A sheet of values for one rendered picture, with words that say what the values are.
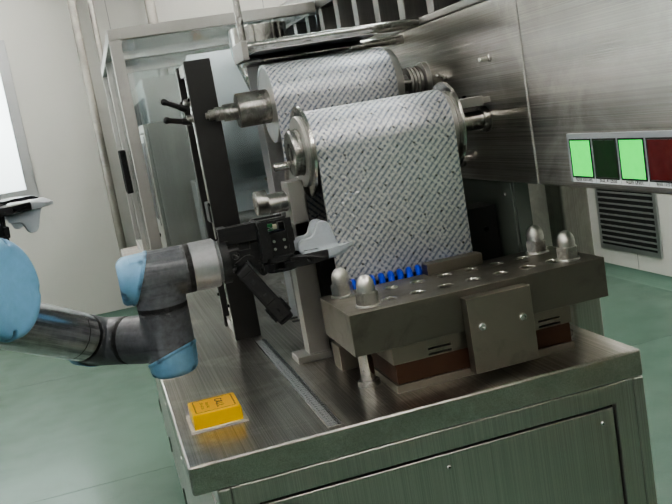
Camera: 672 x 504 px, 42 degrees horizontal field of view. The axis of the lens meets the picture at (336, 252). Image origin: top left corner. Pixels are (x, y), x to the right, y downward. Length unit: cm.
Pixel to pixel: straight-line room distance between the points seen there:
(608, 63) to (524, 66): 23
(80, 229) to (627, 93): 600
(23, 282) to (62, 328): 29
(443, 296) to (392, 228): 21
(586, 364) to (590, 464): 15
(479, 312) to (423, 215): 25
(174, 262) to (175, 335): 11
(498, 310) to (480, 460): 21
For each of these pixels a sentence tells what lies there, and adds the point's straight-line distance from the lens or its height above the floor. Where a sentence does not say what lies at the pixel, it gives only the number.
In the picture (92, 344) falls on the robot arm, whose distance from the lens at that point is 137.
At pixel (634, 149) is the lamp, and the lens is 117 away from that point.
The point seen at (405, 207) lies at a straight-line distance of 142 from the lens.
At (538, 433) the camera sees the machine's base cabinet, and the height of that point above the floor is 82.
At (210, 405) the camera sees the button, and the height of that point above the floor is 92.
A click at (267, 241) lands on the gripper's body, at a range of 133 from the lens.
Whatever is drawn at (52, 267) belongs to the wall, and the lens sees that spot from 696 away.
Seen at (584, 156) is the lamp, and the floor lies 119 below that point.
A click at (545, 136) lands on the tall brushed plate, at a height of 122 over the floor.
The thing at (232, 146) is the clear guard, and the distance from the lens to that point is 239.
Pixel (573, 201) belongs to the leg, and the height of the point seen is 107.
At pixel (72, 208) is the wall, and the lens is 691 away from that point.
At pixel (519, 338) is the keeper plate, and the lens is 129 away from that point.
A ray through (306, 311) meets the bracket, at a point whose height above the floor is 99.
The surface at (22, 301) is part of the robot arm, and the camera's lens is 104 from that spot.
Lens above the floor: 131
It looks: 9 degrees down
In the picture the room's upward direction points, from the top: 10 degrees counter-clockwise
